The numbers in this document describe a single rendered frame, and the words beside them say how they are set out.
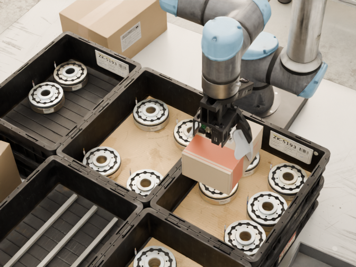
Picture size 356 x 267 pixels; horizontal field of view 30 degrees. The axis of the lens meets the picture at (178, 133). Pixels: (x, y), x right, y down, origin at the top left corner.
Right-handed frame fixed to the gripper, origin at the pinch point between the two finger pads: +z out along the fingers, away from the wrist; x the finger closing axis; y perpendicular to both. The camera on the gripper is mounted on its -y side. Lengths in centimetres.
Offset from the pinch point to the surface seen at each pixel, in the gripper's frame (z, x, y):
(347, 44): 112, -20, -177
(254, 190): 27.5, 3.9, -11.5
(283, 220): 17.4, 16.7, -0.1
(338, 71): 112, -16, -155
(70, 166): 18.6, -37.6, 11.1
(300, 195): 17.4, 17.0, -8.8
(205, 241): 17.3, 3.7, 14.2
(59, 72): 24, -67, -20
